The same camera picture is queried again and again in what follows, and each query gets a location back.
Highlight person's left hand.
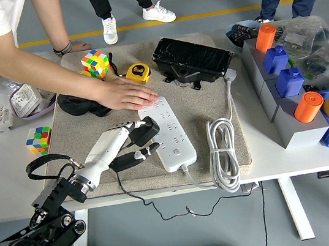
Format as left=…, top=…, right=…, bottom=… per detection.
left=61, top=37, right=94, bottom=55

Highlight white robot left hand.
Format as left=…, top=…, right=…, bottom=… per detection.
left=72, top=116, right=165, bottom=188

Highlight person's right hand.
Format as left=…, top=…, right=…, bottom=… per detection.
left=93, top=72, right=161, bottom=117

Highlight thin black plug cord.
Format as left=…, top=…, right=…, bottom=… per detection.
left=115, top=150, right=261, bottom=229

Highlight black plug adapter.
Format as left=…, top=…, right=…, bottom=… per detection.
left=126, top=114, right=162, bottom=149

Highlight white power strip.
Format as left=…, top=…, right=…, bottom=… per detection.
left=136, top=92, right=200, bottom=176

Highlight black wristband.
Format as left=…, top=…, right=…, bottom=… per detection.
left=51, top=40, right=74, bottom=58

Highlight colourful puzzle cube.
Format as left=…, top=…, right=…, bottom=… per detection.
left=23, top=125, right=56, bottom=158
left=79, top=47, right=112, bottom=81

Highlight black cloth pouch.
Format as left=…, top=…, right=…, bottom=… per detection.
left=56, top=86, right=114, bottom=124

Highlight grey-brown mat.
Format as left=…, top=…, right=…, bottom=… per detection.
left=25, top=28, right=255, bottom=208

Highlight black glossy device box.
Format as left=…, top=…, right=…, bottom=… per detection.
left=148, top=28, right=238, bottom=95

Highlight light blue bowl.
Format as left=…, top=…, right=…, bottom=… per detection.
left=223, top=18, right=265, bottom=52

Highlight grey block base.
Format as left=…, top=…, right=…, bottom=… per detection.
left=238, top=28, right=329, bottom=154

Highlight dark circuit boards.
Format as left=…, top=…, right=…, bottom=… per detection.
left=227, top=21, right=261, bottom=43

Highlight orange cylinder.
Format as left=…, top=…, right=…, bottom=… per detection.
left=252, top=22, right=280, bottom=53
left=290, top=89, right=328, bottom=125

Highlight blue plastic block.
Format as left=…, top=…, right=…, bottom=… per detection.
left=273, top=65, right=307, bottom=99
left=261, top=44, right=293, bottom=77

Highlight yellow tape measure black strap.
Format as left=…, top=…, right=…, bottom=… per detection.
left=107, top=47, right=153, bottom=90

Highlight black hanging cable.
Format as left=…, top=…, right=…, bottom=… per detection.
left=255, top=181, right=273, bottom=246

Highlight white power strip cable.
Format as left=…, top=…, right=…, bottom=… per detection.
left=167, top=67, right=255, bottom=201

